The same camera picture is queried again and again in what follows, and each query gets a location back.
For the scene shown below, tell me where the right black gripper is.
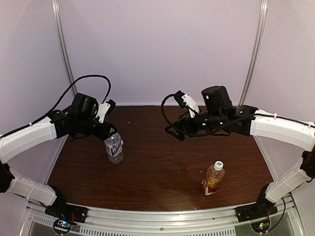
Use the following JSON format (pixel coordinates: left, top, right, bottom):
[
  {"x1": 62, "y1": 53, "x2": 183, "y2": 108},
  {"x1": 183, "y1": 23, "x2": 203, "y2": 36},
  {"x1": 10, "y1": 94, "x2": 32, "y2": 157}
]
[{"x1": 164, "y1": 110, "x2": 225, "y2": 142}]

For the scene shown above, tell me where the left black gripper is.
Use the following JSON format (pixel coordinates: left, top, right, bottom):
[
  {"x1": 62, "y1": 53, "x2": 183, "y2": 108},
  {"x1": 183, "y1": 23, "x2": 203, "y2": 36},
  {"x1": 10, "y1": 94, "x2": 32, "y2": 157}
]
[{"x1": 76, "y1": 115, "x2": 117, "y2": 140}]

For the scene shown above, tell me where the clear water bottle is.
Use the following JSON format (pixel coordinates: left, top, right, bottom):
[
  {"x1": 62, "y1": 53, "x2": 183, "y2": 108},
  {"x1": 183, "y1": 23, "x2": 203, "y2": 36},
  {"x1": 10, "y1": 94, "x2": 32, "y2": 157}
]
[{"x1": 104, "y1": 133, "x2": 124, "y2": 164}]

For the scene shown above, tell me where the white tea bottle cap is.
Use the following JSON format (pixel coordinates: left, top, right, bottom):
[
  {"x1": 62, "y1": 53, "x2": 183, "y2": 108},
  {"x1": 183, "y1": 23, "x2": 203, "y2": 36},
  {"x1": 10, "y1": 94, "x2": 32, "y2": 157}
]
[{"x1": 214, "y1": 160, "x2": 223, "y2": 171}]

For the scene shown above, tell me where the amber tea bottle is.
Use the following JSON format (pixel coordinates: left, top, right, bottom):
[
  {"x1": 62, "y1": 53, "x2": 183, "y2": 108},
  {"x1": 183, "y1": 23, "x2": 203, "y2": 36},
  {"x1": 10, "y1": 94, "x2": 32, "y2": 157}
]
[{"x1": 201, "y1": 164, "x2": 225, "y2": 196}]

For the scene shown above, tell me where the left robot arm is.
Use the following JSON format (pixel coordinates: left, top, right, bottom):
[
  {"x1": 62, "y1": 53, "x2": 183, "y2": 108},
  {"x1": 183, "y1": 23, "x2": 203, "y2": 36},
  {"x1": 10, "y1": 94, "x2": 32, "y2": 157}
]
[{"x1": 0, "y1": 93, "x2": 117, "y2": 218}]

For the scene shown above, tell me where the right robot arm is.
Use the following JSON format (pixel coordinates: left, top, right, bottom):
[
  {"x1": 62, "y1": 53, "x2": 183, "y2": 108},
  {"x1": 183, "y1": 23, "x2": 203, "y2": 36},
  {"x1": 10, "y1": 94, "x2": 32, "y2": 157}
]
[{"x1": 160, "y1": 86, "x2": 315, "y2": 217}]

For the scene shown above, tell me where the left circuit board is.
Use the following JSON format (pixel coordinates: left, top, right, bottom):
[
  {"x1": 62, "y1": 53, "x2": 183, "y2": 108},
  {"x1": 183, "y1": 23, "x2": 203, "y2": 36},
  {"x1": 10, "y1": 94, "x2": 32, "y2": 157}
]
[{"x1": 53, "y1": 219, "x2": 74, "y2": 234}]

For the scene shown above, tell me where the circuit board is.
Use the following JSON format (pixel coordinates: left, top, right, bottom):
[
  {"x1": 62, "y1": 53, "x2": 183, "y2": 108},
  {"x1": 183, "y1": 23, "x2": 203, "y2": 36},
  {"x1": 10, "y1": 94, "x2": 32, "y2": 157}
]
[
  {"x1": 251, "y1": 219, "x2": 271, "y2": 234},
  {"x1": 53, "y1": 219, "x2": 74, "y2": 234}
]

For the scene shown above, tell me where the right circuit board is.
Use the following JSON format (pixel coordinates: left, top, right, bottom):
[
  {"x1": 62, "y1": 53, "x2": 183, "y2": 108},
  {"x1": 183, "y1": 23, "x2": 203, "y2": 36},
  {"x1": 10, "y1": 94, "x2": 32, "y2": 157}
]
[{"x1": 251, "y1": 219, "x2": 271, "y2": 234}]

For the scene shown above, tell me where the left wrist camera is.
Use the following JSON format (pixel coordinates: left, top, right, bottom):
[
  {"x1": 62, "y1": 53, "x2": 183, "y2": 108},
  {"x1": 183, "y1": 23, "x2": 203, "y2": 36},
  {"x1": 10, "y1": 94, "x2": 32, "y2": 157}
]
[{"x1": 96, "y1": 99, "x2": 116, "y2": 123}]

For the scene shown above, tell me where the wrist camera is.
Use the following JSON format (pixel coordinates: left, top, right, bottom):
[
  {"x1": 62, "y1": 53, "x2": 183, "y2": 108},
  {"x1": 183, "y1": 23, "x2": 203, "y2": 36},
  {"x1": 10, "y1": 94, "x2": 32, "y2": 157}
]
[
  {"x1": 174, "y1": 90, "x2": 200, "y2": 118},
  {"x1": 96, "y1": 99, "x2": 116, "y2": 123}
]

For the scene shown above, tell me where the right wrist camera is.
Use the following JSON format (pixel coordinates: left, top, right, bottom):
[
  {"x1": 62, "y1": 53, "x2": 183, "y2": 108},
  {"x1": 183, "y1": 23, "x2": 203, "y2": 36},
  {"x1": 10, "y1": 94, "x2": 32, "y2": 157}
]
[{"x1": 174, "y1": 90, "x2": 200, "y2": 118}]

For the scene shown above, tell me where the left black braided cable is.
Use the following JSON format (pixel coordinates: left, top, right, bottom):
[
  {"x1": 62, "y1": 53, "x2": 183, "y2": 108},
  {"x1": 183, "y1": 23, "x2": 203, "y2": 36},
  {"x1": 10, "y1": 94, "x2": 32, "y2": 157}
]
[{"x1": 0, "y1": 75, "x2": 111, "y2": 138}]

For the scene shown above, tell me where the black braided cable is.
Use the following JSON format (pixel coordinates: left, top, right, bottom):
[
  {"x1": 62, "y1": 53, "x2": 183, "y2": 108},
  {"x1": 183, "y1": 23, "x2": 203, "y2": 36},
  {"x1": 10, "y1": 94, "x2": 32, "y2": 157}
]
[
  {"x1": 161, "y1": 92, "x2": 315, "y2": 137},
  {"x1": 0, "y1": 75, "x2": 111, "y2": 138}
]

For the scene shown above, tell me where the right black braided cable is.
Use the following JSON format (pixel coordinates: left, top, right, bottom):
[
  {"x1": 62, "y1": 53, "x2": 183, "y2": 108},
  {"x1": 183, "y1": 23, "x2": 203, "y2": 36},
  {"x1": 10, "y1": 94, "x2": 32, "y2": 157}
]
[{"x1": 161, "y1": 92, "x2": 315, "y2": 137}]

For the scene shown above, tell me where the front aluminium rail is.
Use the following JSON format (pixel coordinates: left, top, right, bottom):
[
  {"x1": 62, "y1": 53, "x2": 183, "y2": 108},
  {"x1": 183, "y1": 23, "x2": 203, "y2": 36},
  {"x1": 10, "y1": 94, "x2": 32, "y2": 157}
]
[{"x1": 17, "y1": 196, "x2": 306, "y2": 236}]

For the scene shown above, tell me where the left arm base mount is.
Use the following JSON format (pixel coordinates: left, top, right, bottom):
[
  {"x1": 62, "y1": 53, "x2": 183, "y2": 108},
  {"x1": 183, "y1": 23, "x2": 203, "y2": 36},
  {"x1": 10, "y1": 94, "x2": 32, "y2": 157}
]
[{"x1": 45, "y1": 185, "x2": 88, "y2": 223}]

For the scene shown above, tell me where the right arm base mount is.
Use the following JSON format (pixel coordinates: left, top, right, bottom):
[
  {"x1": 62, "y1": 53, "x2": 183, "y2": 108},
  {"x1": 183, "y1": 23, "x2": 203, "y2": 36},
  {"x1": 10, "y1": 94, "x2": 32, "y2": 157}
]
[{"x1": 235, "y1": 185, "x2": 278, "y2": 222}]

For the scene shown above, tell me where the left aluminium frame post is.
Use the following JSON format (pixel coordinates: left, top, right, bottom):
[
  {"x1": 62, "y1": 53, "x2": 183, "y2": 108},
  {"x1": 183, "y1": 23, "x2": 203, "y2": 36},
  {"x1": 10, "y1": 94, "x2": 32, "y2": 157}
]
[{"x1": 51, "y1": 0, "x2": 75, "y2": 85}]

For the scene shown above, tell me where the aluminium frame post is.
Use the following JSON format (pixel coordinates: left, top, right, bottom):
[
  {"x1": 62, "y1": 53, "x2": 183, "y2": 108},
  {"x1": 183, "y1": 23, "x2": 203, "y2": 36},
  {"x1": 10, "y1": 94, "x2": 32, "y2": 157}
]
[
  {"x1": 238, "y1": 0, "x2": 268, "y2": 106},
  {"x1": 51, "y1": 0, "x2": 75, "y2": 85}
]

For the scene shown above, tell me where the right aluminium frame post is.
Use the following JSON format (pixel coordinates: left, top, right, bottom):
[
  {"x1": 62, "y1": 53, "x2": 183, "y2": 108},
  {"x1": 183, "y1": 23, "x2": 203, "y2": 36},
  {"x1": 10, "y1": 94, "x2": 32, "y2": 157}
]
[{"x1": 238, "y1": 0, "x2": 268, "y2": 106}]

